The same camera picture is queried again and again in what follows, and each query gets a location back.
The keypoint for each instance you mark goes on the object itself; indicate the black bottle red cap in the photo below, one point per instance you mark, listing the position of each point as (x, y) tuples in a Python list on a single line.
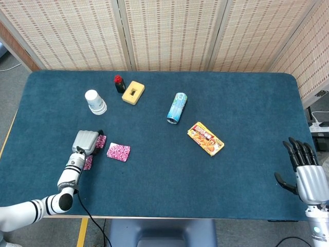
[(119, 86)]

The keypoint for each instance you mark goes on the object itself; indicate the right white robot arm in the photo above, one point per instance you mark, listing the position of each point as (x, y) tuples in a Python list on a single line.
[(318, 226)]

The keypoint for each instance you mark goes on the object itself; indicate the white paper cup stack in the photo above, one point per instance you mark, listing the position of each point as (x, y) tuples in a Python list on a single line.
[(96, 104)]

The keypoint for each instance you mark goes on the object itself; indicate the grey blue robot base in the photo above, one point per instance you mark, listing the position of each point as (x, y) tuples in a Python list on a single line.
[(159, 231)]

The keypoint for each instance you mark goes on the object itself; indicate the metal screen hinge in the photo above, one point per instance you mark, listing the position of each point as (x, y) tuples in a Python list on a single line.
[(321, 94)]

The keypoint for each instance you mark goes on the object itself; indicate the brown folding screen panel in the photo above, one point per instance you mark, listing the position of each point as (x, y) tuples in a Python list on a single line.
[(15, 49)]

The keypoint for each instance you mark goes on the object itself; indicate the blue carpet table cover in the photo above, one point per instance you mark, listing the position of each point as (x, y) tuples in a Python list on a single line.
[(167, 180)]

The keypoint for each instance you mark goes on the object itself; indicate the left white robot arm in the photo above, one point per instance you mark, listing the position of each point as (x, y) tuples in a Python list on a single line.
[(68, 177)]

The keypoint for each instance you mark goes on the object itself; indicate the white power strip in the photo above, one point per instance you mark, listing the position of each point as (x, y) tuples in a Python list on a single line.
[(320, 126)]

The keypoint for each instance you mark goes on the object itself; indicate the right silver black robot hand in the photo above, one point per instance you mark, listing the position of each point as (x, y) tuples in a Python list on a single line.
[(311, 184)]

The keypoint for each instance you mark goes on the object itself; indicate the bamboo folding screen panel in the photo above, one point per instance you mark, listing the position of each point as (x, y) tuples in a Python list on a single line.
[(64, 31), (174, 33), (257, 33), (313, 51)]

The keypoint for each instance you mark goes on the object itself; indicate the black equipment box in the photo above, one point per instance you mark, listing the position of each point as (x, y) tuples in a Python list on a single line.
[(321, 144)]

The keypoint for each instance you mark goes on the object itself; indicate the yellow curry sauce box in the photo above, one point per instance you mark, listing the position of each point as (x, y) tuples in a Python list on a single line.
[(205, 139)]

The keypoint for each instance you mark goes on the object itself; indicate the yellow sponge block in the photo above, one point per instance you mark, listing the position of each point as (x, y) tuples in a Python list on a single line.
[(138, 88)]

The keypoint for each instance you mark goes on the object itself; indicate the light blue drink can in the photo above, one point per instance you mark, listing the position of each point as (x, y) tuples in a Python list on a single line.
[(176, 108)]

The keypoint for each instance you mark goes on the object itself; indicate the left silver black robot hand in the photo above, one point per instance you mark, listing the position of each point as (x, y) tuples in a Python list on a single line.
[(84, 141)]

